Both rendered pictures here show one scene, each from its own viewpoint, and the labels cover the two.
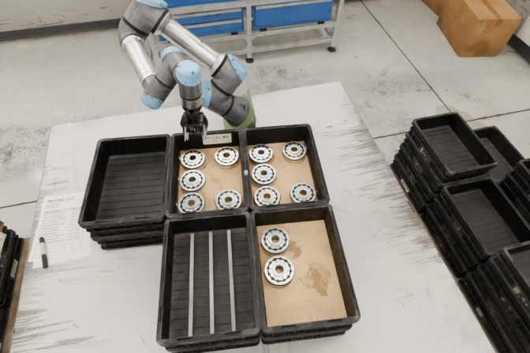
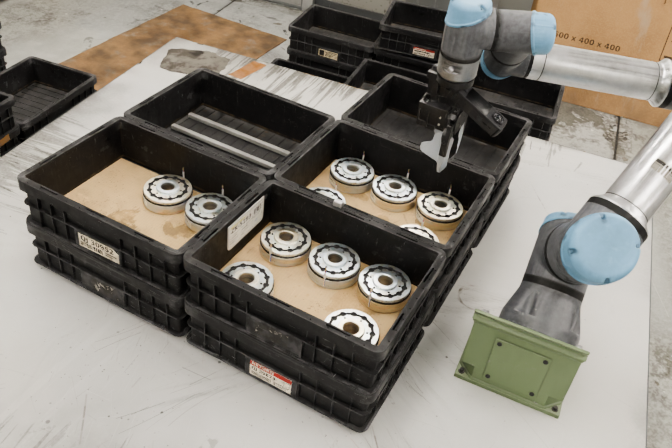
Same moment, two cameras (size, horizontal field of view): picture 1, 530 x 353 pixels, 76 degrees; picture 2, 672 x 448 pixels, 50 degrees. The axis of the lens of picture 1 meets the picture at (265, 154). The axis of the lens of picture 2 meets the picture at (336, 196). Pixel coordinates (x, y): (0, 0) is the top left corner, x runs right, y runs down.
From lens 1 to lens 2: 1.62 m
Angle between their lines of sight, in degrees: 77
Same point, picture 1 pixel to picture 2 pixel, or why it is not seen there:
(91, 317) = not seen: hidden behind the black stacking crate
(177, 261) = (284, 141)
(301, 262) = (152, 225)
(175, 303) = (237, 122)
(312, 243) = not seen: hidden behind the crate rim
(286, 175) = (309, 301)
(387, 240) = (51, 423)
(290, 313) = (113, 181)
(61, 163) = (559, 157)
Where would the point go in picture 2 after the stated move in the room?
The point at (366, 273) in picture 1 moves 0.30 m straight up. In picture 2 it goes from (54, 344) to (30, 223)
